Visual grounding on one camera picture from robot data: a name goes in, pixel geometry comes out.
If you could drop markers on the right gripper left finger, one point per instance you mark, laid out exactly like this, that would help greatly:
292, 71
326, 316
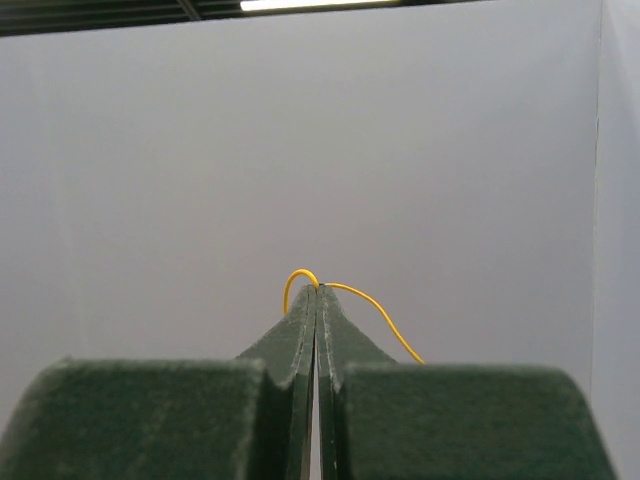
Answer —
245, 418

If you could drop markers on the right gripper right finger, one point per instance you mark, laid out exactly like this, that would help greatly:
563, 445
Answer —
382, 419

